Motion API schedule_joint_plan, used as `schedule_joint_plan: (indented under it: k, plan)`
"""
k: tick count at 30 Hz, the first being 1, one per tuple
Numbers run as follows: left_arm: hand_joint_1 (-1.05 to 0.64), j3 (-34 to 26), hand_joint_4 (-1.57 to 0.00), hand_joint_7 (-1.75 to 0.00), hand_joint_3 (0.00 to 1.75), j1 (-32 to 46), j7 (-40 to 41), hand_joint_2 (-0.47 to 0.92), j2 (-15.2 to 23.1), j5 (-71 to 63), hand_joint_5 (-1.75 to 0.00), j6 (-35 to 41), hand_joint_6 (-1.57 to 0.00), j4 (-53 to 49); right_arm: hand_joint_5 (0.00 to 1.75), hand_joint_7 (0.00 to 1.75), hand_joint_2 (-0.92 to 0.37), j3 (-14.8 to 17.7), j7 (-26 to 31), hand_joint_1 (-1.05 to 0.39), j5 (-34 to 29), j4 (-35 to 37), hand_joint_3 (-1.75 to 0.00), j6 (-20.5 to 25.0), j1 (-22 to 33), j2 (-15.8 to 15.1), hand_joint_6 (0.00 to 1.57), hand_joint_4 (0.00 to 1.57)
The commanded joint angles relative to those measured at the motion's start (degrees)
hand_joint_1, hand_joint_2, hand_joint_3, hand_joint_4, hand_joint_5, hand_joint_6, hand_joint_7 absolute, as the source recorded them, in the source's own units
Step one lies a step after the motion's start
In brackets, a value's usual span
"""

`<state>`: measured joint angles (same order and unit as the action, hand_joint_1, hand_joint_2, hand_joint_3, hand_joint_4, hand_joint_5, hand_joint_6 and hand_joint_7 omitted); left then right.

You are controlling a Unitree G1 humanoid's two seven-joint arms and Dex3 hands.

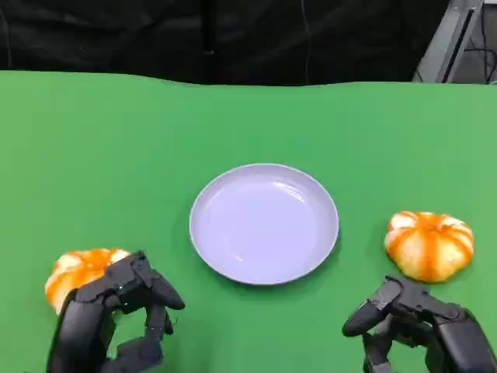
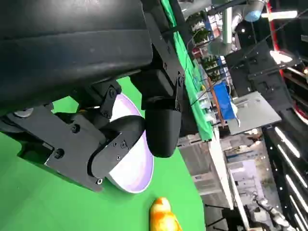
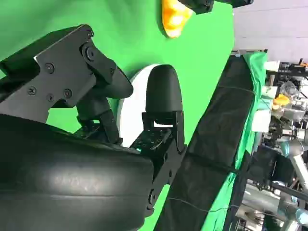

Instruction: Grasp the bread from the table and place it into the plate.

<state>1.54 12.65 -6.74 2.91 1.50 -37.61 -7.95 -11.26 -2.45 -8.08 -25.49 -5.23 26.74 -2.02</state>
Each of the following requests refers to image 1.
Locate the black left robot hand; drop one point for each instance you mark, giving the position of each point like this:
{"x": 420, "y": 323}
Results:
{"x": 83, "y": 322}

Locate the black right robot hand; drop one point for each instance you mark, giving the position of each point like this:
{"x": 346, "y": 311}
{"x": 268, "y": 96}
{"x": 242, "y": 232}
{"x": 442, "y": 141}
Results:
{"x": 446, "y": 334}

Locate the orange and white toy bread roll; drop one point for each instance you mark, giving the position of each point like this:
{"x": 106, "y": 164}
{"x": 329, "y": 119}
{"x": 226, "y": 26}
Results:
{"x": 79, "y": 272}
{"x": 429, "y": 246}

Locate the lilac plate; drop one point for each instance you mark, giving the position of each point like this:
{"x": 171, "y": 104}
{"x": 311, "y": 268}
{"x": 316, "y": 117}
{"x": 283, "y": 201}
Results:
{"x": 264, "y": 224}

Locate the green table cloth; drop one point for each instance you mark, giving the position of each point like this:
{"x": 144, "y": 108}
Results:
{"x": 248, "y": 155}

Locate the grey metal stand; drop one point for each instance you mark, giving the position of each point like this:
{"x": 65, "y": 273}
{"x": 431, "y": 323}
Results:
{"x": 452, "y": 42}

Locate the black backdrop curtain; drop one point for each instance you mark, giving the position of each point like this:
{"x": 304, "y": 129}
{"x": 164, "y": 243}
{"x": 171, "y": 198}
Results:
{"x": 209, "y": 39}

